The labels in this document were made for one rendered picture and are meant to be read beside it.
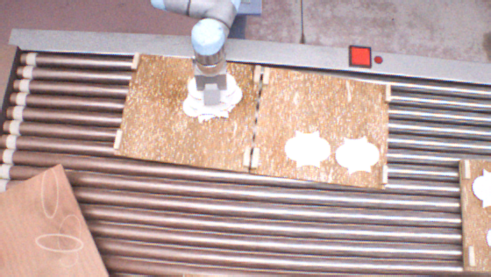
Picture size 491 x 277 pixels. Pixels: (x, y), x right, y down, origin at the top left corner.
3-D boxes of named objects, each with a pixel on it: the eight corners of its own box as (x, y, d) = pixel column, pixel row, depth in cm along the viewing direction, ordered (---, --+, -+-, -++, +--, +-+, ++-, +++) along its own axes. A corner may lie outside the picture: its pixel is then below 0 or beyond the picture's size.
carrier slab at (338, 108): (264, 68, 160) (264, 67, 158) (387, 86, 159) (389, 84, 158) (250, 174, 148) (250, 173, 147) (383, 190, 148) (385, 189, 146)
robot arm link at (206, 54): (229, 19, 115) (217, 49, 112) (230, 42, 125) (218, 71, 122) (198, 10, 115) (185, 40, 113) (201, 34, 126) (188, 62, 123)
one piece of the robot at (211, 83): (190, 87, 123) (195, 111, 138) (226, 86, 123) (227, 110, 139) (190, 45, 127) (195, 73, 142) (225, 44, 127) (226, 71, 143)
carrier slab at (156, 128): (137, 54, 160) (136, 53, 159) (261, 67, 160) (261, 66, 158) (115, 156, 149) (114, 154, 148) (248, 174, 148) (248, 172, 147)
